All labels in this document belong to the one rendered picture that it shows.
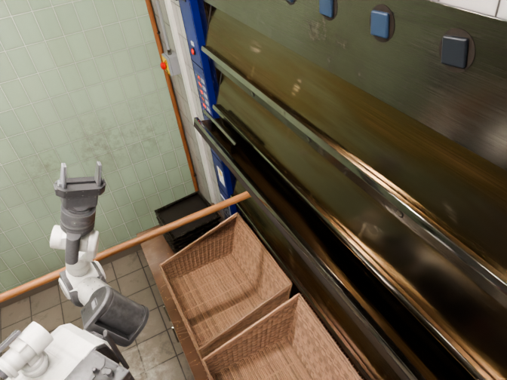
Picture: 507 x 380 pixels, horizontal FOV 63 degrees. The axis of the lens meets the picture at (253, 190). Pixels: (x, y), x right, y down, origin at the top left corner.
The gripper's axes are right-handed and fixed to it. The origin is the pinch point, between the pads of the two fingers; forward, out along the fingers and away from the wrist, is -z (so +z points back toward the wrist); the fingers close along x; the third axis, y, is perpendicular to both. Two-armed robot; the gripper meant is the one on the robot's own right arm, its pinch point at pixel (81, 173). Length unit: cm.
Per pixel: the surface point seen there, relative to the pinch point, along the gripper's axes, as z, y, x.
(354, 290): 4, -52, -55
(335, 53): -46, -22, -46
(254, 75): -23, 16, -55
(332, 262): 5, -41, -57
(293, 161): -5, -7, -63
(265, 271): 71, 8, -90
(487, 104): -53, -60, -41
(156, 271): 108, 52, -57
